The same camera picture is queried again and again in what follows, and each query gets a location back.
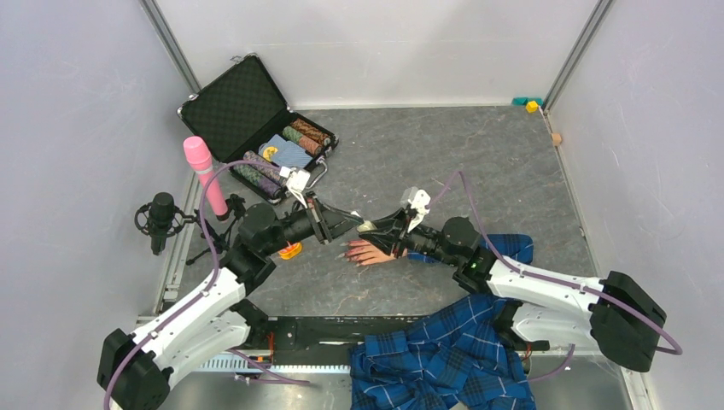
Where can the blue plaid shirt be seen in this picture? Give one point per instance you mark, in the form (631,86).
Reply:
(453,356)

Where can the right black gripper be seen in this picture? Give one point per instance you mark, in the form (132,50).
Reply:
(394,231)

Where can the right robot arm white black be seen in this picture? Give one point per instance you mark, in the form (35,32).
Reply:
(613,315)

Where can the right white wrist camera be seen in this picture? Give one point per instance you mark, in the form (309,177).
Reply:
(415,205)

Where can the black tripod stand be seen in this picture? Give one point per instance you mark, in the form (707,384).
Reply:
(221,242)

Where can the black studio microphone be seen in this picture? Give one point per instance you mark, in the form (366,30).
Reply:
(160,220)

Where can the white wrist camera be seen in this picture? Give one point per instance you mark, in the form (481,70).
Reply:
(296,183)
(415,205)

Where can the yellow cube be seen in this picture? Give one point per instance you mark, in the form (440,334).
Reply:
(532,106)

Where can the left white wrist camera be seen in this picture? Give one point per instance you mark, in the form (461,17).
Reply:
(296,183)

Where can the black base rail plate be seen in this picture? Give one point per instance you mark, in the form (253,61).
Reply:
(318,340)

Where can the pink microphone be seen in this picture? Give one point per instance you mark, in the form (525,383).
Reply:
(200,159)

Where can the teal block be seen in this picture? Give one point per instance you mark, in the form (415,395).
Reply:
(523,101)

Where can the open black poker chip case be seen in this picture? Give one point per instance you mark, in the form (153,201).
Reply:
(243,109)

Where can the orange yellow round toy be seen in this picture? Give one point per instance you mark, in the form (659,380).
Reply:
(291,251)

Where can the nail polish bottle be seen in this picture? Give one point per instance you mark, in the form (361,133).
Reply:
(366,226)

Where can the mannequin hand with painted nails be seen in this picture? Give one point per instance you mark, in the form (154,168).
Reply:
(362,253)

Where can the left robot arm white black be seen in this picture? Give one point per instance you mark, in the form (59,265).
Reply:
(138,370)

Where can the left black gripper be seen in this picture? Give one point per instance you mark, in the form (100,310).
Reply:
(323,215)

